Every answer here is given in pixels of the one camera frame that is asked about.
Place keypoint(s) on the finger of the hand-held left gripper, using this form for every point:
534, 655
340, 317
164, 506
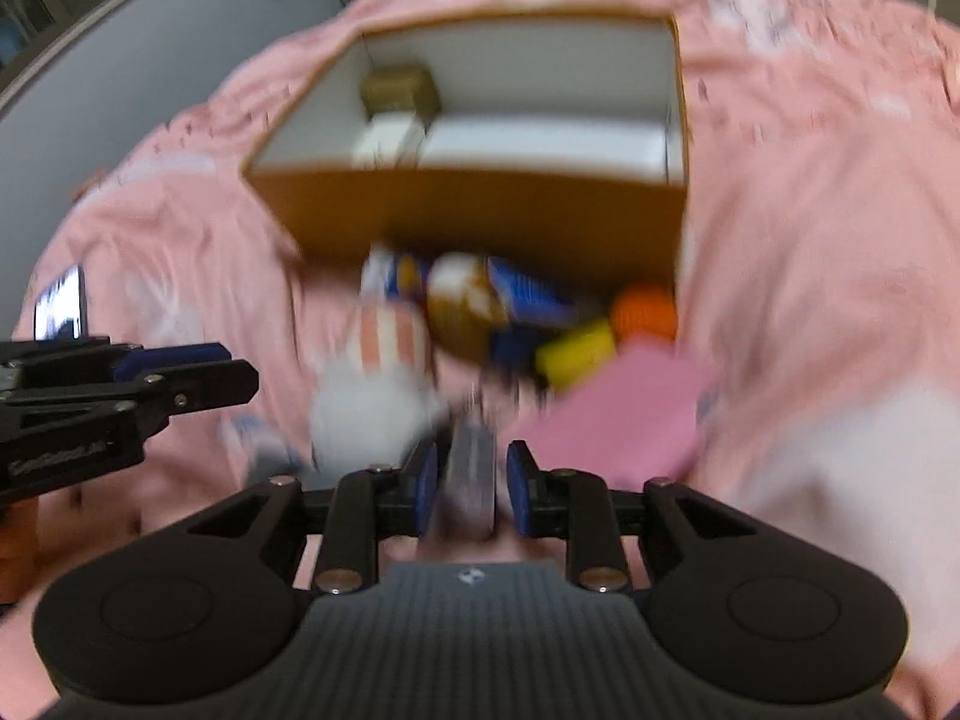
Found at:
210, 386
180, 357

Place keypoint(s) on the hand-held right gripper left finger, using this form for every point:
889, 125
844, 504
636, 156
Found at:
427, 474

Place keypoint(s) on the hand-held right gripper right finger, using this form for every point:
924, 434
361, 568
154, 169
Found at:
519, 481

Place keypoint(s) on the grey case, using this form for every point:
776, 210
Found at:
469, 480

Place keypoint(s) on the white striped plush toy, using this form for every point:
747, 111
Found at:
382, 382

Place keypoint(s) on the red panda plush toy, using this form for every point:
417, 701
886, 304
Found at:
480, 300

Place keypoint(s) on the orange cardboard box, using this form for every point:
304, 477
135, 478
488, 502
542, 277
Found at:
487, 217

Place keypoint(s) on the blue white small packet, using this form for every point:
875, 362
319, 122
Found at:
64, 304

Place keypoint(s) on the pink flat box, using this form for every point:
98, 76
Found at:
637, 412

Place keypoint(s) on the yellow cylinder toy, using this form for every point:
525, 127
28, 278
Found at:
576, 352

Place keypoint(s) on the orange ball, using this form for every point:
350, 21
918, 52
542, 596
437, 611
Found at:
645, 311

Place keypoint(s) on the small white box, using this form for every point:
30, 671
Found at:
386, 139

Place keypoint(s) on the small gold box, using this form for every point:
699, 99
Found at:
397, 88

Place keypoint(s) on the pink printed blanket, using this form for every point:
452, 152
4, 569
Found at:
810, 240

